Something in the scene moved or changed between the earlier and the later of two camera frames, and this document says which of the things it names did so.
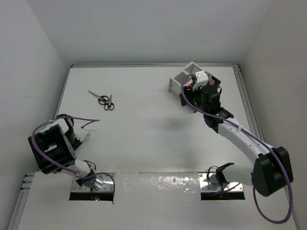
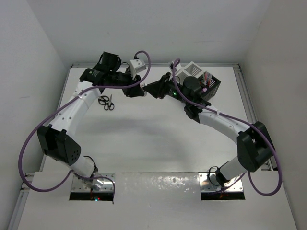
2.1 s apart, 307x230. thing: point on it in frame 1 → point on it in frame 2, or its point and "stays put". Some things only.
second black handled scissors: [110, 105] stays put
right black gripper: [190, 92] → [158, 89]
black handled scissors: [101, 99] stays put
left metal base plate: [103, 182] stays put
